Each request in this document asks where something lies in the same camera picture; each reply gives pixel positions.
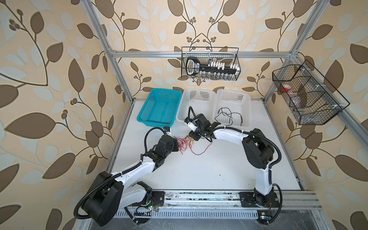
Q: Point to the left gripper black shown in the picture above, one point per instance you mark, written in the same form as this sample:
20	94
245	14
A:
175	143

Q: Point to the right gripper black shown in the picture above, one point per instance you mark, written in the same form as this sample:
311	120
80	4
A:
192	133

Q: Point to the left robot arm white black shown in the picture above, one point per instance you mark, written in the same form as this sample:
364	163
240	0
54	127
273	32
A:
111	192

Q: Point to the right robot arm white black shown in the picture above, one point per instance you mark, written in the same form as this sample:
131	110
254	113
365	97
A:
260	151

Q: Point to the middle white plastic basket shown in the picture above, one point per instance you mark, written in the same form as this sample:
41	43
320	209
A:
202	102

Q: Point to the white plastic basket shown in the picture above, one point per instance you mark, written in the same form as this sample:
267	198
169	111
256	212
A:
202	102
232	108

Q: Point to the right white plastic basket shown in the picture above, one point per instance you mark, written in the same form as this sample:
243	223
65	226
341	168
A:
232	108

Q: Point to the teal plastic basket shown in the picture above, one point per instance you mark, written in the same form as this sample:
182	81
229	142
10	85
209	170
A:
160	108

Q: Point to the black tool with vials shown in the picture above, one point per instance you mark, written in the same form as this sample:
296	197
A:
194	67

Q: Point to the red capped item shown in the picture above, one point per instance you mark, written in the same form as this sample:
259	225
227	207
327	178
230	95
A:
285	88

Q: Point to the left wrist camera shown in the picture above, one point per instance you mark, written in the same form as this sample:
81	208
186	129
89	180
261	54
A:
167	130

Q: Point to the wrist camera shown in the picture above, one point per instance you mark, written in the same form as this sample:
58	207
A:
167	130
191	124

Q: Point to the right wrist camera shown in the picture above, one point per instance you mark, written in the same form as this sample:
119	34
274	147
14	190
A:
191	124

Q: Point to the back black wire basket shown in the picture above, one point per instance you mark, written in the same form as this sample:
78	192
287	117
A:
205	54

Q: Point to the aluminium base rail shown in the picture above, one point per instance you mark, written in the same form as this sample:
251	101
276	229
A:
215	204

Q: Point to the side black wire basket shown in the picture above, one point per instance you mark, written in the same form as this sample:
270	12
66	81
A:
314	99

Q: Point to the aluminium frame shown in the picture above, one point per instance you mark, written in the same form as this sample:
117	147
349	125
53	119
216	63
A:
112	55

